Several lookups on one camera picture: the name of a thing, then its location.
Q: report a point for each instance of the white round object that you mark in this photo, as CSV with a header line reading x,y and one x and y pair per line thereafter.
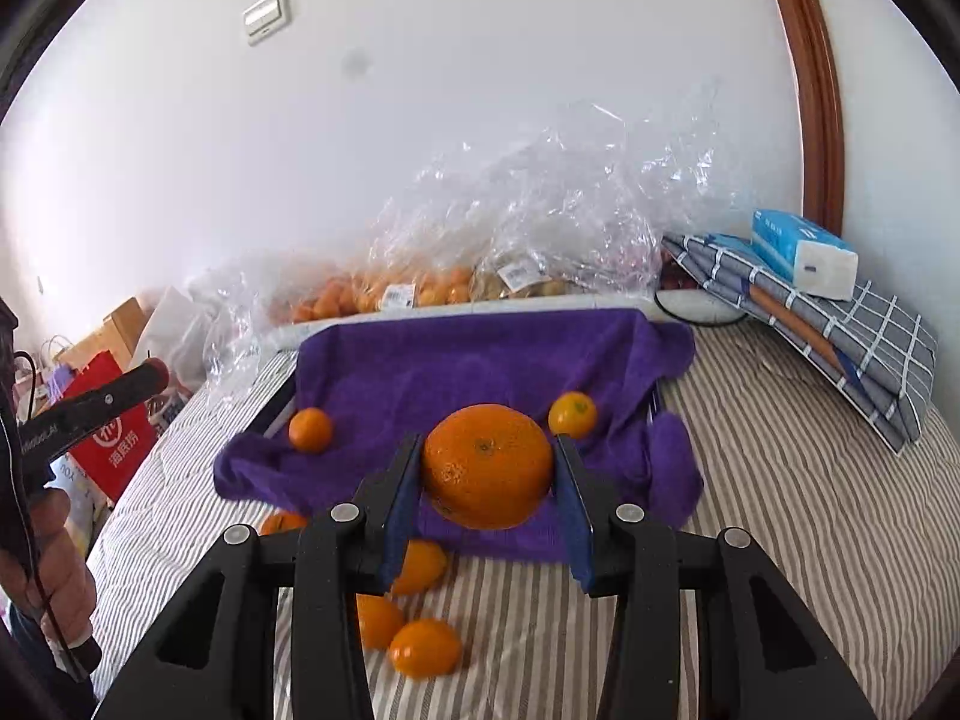
x,y
701,309

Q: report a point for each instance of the crumpled clear plastic bag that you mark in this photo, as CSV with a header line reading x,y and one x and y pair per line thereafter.
x,y
240,330

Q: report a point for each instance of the cardboard box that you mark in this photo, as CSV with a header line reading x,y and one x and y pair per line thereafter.
x,y
112,326

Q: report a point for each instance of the small orange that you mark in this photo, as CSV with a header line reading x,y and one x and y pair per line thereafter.
x,y
421,566
310,430
377,621
425,649
283,523
572,414

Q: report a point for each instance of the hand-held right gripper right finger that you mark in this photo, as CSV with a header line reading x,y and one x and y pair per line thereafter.
x,y
577,521

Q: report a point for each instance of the clear bag of small oranges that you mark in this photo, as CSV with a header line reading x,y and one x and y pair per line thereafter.
x,y
420,289

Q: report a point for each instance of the striped bed sheet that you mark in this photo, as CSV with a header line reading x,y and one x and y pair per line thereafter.
x,y
787,540

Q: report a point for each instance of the folded grey plaid cloth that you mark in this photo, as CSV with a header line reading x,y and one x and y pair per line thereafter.
x,y
877,349

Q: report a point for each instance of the red shopping bag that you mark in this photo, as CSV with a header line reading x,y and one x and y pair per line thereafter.
x,y
112,446

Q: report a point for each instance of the white wall switch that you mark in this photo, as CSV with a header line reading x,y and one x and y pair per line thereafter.
x,y
265,16

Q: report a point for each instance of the brown wooden door frame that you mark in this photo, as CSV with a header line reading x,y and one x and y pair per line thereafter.
x,y
814,90

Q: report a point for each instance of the person's left hand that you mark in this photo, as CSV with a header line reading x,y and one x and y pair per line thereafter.
x,y
60,577

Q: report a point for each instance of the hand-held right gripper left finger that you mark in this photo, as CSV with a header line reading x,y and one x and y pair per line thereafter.
x,y
400,514

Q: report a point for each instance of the large orange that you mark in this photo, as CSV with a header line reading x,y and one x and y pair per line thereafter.
x,y
487,465

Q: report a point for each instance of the purple towel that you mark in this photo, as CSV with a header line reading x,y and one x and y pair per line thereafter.
x,y
450,367

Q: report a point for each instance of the white plastic bag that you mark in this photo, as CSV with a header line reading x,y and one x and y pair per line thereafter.
x,y
174,330

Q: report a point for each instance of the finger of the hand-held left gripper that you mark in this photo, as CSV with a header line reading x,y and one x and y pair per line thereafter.
x,y
90,412

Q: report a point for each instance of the white paper bag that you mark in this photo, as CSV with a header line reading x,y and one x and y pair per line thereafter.
x,y
54,382

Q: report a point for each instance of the clear bag of brown fruits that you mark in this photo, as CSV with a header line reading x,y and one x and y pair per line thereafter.
x,y
540,281

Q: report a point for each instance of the blue white tissue pack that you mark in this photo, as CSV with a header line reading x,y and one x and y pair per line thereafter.
x,y
806,251

